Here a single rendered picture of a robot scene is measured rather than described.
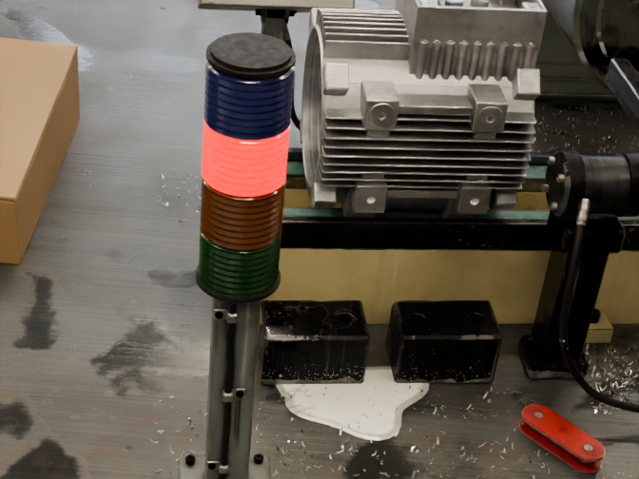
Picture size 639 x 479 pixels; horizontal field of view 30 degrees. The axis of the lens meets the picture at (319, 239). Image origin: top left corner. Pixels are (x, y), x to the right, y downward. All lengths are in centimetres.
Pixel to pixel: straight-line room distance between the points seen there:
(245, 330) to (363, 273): 30
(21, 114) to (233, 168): 61
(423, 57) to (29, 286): 48
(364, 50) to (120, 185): 44
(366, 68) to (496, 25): 12
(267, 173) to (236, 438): 27
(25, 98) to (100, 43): 38
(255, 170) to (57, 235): 57
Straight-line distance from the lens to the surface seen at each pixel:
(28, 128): 137
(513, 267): 123
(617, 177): 110
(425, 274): 121
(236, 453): 101
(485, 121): 109
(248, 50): 80
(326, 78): 108
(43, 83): 145
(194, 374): 116
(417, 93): 111
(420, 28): 109
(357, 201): 112
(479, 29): 111
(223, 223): 84
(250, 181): 82
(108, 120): 157
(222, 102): 80
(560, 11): 149
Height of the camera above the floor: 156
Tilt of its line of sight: 34 degrees down
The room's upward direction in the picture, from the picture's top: 6 degrees clockwise
